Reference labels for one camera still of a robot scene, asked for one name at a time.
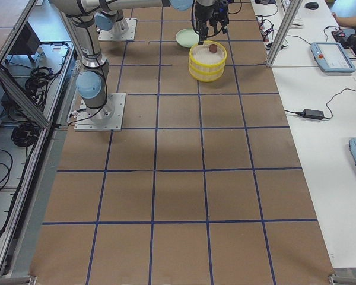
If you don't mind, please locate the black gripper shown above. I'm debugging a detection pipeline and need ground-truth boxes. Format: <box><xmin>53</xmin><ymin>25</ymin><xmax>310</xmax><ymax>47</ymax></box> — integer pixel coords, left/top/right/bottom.
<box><xmin>192</xmin><ymin>1</ymin><xmax>229</xmax><ymax>45</ymax></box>

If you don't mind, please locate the brown bun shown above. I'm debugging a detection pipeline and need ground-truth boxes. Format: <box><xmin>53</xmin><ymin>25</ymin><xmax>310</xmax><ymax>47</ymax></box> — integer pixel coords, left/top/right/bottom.
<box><xmin>209</xmin><ymin>44</ymin><xmax>218</xmax><ymax>53</ymax></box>

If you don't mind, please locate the yellow-rimmed steamer layer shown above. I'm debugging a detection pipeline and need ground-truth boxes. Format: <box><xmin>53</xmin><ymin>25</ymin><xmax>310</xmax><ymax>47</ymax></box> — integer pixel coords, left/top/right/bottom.
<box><xmin>188</xmin><ymin>65</ymin><xmax>224</xmax><ymax>83</ymax></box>
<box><xmin>189</xmin><ymin>40</ymin><xmax>227</xmax><ymax>74</ymax></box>

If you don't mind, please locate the person forearm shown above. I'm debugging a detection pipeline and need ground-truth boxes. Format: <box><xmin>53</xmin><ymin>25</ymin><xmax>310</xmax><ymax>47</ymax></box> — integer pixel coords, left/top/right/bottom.
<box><xmin>332</xmin><ymin>12</ymin><xmax>356</xmax><ymax>28</ymax></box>

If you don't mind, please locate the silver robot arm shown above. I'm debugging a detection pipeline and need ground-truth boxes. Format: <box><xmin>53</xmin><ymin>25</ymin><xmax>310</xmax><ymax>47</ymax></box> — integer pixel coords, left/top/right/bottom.
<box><xmin>53</xmin><ymin>1</ymin><xmax>230</xmax><ymax>131</ymax></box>

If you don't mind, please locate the pale green plate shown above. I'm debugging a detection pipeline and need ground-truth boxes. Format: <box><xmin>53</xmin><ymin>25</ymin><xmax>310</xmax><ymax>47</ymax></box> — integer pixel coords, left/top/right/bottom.
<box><xmin>176</xmin><ymin>28</ymin><xmax>199</xmax><ymax>49</ymax></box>

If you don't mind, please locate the black computer mouse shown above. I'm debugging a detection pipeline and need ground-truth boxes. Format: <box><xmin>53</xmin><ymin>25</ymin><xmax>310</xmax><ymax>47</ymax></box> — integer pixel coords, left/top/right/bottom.
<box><xmin>304</xmin><ymin>2</ymin><xmax>319</xmax><ymax>11</ymax></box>

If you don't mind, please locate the black power adapter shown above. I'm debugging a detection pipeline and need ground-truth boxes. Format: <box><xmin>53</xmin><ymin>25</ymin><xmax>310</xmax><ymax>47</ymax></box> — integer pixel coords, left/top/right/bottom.
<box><xmin>295</xmin><ymin>109</ymin><xmax>325</xmax><ymax>120</ymax></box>

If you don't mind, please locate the aluminium frame post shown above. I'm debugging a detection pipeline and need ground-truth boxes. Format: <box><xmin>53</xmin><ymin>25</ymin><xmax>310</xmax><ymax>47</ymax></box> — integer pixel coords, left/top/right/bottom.
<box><xmin>266</xmin><ymin>0</ymin><xmax>302</xmax><ymax>67</ymax></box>

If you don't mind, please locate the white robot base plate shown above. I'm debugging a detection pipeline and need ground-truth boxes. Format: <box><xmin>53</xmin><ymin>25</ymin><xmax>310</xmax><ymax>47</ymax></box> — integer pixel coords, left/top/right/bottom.
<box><xmin>74</xmin><ymin>93</ymin><xmax>126</xmax><ymax>131</ymax></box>

